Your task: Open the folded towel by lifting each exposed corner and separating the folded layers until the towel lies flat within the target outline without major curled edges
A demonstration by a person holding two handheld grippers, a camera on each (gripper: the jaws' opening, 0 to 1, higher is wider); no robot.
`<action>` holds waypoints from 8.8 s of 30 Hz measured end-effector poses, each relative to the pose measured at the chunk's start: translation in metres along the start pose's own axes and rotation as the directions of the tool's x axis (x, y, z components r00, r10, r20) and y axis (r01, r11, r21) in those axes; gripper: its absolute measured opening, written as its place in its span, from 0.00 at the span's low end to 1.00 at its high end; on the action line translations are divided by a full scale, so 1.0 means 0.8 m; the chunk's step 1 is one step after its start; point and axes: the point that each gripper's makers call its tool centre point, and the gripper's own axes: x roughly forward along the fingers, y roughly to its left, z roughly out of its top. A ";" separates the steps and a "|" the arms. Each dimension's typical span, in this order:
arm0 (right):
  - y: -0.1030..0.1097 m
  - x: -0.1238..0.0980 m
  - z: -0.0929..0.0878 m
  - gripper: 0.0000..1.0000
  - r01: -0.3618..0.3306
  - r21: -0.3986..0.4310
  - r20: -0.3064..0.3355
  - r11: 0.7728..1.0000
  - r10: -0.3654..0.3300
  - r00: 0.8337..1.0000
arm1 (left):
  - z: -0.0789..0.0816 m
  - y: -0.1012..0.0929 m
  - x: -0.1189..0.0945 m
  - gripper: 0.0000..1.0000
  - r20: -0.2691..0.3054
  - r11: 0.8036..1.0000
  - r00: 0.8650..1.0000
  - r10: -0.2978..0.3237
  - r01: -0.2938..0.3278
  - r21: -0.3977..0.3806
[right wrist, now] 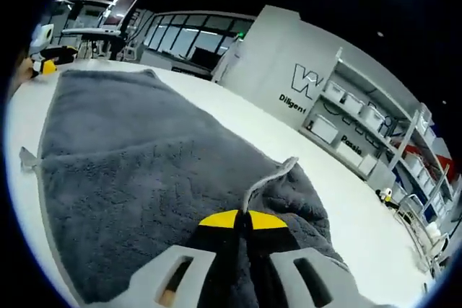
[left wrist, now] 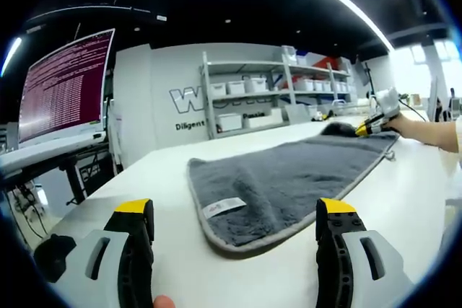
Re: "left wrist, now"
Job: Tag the grey towel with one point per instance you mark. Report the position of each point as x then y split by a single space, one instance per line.
288 178

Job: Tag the person's right hand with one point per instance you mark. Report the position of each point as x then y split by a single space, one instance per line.
400 126

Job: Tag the person's left hand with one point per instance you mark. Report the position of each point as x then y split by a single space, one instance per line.
164 302

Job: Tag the small white yellow device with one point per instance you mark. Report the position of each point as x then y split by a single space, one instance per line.
321 115

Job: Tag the black object on table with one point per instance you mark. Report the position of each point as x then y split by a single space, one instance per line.
54 257

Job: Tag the black computer case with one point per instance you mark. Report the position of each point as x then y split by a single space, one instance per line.
94 174

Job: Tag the white standing desk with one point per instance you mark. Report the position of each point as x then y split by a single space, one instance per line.
43 156

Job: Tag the row of white storage boxes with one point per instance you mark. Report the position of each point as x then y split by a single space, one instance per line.
236 87

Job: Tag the grey metal shelf rack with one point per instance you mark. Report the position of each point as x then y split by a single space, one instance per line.
209 106

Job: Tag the monitor with pink screen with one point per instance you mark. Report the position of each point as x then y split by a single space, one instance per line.
65 84

